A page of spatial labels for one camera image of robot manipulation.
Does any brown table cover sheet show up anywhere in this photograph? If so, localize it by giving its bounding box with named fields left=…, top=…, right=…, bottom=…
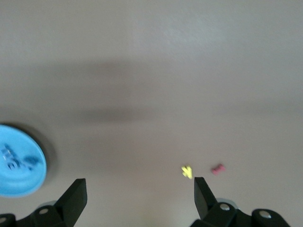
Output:
left=0, top=0, right=303, bottom=227

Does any blue plate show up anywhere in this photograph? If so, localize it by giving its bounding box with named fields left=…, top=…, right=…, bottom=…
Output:
left=0, top=123, right=48, bottom=198

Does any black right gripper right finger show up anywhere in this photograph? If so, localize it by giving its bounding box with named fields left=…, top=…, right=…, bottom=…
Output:
left=190, top=176, right=291, bottom=227

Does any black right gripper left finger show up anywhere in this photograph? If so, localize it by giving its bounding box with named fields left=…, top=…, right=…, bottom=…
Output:
left=0, top=178, right=87, bottom=227

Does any red foam letter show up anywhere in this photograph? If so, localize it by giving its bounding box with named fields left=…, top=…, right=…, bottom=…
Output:
left=211, top=163, right=226, bottom=176

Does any yellow foam letter k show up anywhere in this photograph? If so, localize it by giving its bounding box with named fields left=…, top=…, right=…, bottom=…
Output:
left=180, top=164, right=194, bottom=180

